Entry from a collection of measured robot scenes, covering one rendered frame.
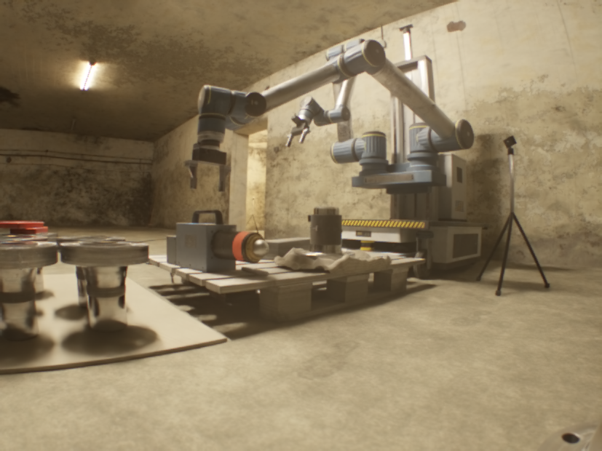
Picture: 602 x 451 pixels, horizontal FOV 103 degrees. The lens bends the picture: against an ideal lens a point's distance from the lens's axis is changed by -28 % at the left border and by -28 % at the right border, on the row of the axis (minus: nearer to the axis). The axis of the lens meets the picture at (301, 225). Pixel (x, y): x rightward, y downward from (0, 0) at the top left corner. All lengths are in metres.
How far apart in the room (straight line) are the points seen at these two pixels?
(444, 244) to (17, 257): 2.05
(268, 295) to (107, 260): 0.52
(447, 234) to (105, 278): 1.83
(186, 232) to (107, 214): 10.34
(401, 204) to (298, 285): 1.82
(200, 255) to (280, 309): 0.34
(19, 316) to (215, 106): 0.95
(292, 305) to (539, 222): 2.69
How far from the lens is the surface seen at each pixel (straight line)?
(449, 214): 2.71
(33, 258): 0.85
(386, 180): 2.44
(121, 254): 0.87
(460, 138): 2.21
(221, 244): 1.12
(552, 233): 3.35
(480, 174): 3.53
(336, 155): 2.79
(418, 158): 2.36
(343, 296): 1.29
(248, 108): 1.34
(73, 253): 0.89
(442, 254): 2.14
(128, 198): 11.71
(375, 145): 2.61
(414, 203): 2.77
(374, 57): 1.75
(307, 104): 2.39
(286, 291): 1.07
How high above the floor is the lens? 0.33
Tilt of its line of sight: 1 degrees down
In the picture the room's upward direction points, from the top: 1 degrees clockwise
